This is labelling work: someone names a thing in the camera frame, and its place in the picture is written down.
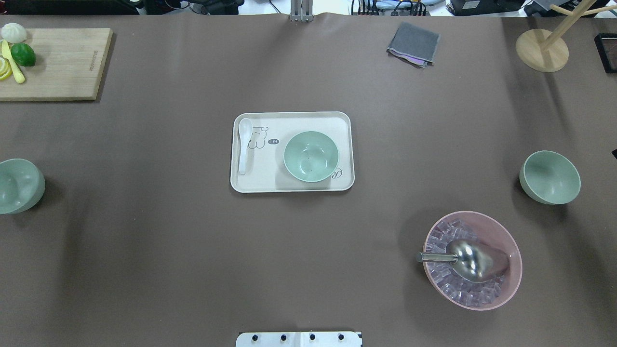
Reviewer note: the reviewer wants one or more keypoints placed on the green bowl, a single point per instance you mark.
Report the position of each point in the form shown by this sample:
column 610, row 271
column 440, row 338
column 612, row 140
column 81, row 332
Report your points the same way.
column 549, row 178
column 22, row 185
column 311, row 156

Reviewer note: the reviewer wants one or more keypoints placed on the grey folded cloth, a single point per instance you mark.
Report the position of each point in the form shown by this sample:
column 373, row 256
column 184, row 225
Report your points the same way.
column 414, row 44

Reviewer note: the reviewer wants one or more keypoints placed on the wooden cutting board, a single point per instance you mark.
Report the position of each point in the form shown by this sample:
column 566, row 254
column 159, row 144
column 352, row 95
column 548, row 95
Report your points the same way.
column 70, row 65

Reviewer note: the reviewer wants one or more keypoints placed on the lemon slice right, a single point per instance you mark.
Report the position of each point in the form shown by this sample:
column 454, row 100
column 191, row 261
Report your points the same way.
column 6, row 69

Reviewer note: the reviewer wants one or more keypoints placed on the white camera pole mount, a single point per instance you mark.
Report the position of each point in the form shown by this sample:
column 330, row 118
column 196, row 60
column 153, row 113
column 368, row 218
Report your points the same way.
column 300, row 339

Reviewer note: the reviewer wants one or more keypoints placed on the white garlic bun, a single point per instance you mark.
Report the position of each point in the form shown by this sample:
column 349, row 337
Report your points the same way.
column 14, row 33

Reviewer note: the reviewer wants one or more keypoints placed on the yellow plastic knife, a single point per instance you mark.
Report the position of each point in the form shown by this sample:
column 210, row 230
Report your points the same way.
column 6, row 53

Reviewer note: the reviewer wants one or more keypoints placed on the green bowl on tray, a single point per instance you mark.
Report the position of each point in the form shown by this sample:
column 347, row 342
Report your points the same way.
column 311, row 156

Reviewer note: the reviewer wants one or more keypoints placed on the dark wooden tray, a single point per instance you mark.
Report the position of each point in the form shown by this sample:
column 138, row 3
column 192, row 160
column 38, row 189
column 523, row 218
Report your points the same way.
column 606, row 44

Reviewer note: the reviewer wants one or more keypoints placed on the green lime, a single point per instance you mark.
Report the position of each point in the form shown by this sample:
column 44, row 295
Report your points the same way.
column 23, row 54

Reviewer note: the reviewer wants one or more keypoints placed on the pink bowl with ice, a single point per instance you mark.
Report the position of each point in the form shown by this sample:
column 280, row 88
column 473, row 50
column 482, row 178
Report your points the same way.
column 462, row 292

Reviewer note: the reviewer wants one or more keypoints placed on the wooden mug tree stand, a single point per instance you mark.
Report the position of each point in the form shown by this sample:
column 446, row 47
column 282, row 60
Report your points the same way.
column 545, row 50

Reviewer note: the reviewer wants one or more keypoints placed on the white ceramic spoon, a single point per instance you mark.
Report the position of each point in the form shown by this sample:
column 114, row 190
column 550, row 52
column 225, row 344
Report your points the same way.
column 245, row 131

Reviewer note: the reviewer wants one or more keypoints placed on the aluminium frame post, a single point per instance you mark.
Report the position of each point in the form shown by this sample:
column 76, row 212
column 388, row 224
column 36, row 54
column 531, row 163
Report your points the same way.
column 301, row 11

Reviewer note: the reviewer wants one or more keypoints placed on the cream rectangular tray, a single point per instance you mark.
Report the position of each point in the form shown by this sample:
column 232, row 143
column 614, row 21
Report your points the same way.
column 265, row 171

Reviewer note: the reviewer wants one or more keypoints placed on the metal ice scoop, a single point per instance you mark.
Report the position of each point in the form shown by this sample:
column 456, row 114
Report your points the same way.
column 471, row 260

